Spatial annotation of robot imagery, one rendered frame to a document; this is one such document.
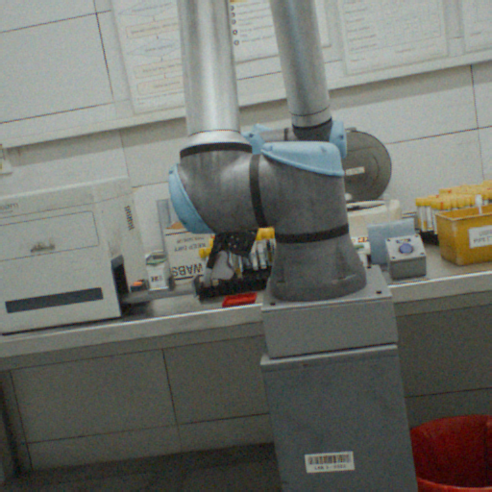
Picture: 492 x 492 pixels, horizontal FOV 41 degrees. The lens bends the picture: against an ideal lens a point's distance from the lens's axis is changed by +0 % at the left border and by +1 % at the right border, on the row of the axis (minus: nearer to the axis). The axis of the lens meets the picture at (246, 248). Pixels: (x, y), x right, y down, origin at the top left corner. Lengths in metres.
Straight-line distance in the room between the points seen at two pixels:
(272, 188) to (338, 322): 0.22
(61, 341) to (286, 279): 0.63
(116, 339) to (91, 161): 0.81
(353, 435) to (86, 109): 1.39
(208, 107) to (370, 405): 0.51
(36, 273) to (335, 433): 0.76
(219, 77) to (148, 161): 1.02
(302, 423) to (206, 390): 1.16
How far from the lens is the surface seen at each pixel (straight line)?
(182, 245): 1.67
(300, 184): 0.94
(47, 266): 1.46
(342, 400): 0.98
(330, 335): 0.96
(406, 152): 1.98
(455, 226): 1.40
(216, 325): 1.34
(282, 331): 0.96
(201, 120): 1.01
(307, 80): 1.16
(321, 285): 0.95
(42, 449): 2.37
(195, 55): 1.04
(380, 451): 1.02
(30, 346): 1.47
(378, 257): 1.47
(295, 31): 1.14
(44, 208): 1.44
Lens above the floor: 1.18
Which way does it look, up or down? 8 degrees down
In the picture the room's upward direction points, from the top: 10 degrees counter-clockwise
